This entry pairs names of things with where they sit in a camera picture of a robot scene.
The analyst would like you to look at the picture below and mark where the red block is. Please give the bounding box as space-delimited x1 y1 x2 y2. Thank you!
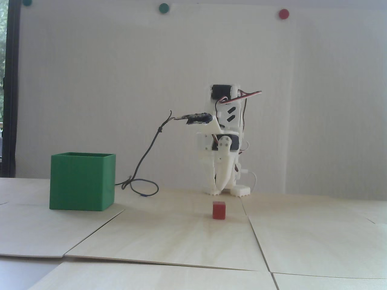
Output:
212 201 226 220

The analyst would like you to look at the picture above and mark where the black camera cable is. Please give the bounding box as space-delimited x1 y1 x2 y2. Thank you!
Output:
114 110 188 197

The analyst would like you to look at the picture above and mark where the light plywood sheet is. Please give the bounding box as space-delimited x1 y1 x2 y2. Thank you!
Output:
0 178 125 258
64 208 267 271
272 272 387 290
240 193 387 278
29 261 280 290

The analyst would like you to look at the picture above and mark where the red striped servo wire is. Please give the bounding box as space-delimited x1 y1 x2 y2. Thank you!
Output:
216 90 263 133

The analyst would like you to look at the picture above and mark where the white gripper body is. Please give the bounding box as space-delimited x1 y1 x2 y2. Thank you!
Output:
195 119 244 157

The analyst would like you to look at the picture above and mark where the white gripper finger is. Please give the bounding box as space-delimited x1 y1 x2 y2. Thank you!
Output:
215 136 239 191
200 155 219 188

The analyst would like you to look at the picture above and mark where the black window frame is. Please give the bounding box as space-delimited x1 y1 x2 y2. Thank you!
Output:
2 0 21 179

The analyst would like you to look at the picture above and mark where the white usb cable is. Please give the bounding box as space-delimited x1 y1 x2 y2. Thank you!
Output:
242 170 258 193

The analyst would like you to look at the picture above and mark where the white corrugated backdrop sheet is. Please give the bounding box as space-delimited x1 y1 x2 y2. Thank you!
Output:
284 4 387 202
18 2 296 195

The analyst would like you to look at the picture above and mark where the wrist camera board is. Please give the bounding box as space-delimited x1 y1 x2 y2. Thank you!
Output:
185 112 213 125

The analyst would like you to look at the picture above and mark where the green box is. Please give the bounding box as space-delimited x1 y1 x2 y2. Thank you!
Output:
49 152 117 211

